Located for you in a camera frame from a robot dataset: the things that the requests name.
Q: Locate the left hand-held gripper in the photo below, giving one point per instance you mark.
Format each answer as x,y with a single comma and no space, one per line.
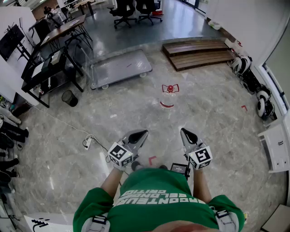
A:
120,155

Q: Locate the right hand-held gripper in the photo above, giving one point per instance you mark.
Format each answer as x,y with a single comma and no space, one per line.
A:
200,157

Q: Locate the grey platform trolley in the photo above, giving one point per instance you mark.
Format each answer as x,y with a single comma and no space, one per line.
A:
120,68

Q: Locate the person's right forearm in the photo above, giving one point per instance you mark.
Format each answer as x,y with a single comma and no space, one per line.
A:
201,185

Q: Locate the person's left forearm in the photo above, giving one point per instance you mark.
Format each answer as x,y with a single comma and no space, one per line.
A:
113,181

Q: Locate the black shelf cart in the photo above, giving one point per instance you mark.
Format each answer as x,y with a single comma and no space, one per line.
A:
56,72

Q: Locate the person's left hand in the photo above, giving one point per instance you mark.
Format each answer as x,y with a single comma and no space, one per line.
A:
119,168

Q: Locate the dark shoe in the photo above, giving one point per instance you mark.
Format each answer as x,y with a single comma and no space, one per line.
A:
163,167
136,165

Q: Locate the small black screen device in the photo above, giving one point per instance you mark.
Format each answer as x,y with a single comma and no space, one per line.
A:
179,168

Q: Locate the white power strip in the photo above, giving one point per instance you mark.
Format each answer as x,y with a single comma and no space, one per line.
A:
88,143

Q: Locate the green printed t-shirt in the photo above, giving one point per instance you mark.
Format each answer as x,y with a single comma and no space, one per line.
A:
156,194

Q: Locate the black mesh wastebasket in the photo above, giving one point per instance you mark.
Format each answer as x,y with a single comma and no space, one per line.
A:
70,98

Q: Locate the white round headset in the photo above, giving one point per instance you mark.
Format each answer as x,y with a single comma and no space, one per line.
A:
236,65
264,94
262,109
246,65

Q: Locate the white cabinet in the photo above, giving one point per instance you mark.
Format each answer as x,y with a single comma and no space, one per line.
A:
275,147

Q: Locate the person's head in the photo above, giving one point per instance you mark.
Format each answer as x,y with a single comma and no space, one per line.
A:
192,228

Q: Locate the brown wooden step platform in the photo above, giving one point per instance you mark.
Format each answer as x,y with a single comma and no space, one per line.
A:
199,54

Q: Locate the beige box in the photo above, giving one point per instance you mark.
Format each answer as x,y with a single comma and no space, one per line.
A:
55,57

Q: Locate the white plastic bag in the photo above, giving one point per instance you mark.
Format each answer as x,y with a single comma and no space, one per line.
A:
214,25

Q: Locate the white panel with black marks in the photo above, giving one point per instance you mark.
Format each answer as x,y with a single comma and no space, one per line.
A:
52,223

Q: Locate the white flat tray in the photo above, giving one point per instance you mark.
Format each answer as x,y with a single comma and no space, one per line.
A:
38,69

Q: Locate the red box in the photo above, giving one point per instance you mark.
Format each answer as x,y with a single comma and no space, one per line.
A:
157,13

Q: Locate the white booklet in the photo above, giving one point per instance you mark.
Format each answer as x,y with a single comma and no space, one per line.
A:
74,22

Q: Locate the dark-framed glass door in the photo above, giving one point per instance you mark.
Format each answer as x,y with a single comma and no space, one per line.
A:
192,4

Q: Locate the clear plastic wrapped bundle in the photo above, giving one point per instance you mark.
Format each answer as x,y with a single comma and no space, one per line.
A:
56,15

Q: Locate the black monitor on stand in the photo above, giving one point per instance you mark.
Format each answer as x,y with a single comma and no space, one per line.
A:
10,42

